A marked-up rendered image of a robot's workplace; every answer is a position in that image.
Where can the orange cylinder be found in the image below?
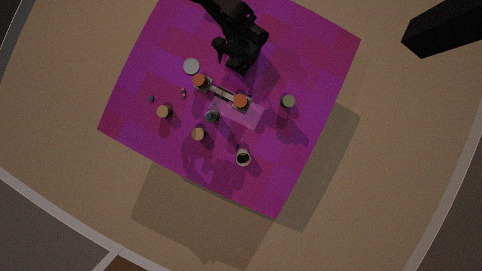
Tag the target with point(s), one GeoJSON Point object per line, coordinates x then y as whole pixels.
{"type": "Point", "coordinates": [240, 101]}
{"type": "Point", "coordinates": [200, 81]}

